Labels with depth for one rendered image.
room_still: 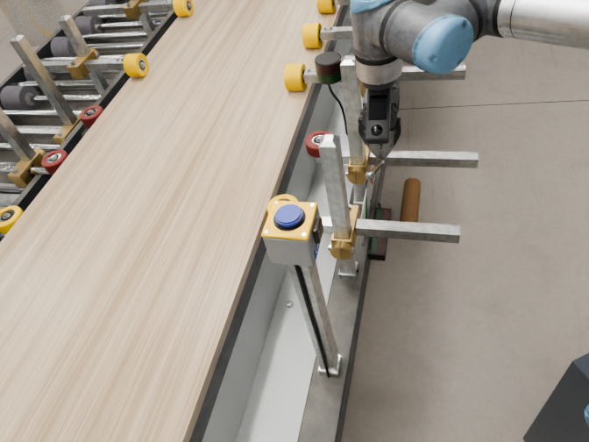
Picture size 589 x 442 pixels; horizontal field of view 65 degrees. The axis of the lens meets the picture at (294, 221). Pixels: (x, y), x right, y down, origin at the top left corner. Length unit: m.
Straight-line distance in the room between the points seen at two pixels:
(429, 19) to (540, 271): 1.52
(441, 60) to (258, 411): 0.86
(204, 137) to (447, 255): 1.21
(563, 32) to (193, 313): 0.82
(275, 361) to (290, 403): 0.11
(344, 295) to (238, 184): 0.40
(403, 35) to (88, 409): 0.88
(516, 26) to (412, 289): 1.37
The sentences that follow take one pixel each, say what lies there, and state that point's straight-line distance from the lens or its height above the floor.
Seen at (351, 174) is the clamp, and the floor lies 0.86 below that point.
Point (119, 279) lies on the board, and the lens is 1.16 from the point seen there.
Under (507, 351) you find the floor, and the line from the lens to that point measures 1.94.
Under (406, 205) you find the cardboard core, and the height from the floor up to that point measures 0.08.
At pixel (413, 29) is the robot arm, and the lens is 0.81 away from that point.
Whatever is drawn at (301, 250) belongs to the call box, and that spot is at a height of 1.19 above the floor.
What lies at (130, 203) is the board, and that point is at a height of 0.90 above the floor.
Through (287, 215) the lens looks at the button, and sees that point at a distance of 0.66.
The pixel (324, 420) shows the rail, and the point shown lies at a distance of 1.07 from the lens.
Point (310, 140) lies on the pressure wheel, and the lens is 1.29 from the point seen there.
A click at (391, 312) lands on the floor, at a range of 1.97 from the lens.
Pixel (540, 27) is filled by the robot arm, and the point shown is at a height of 1.33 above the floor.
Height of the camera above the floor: 1.71
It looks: 48 degrees down
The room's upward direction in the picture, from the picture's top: 15 degrees counter-clockwise
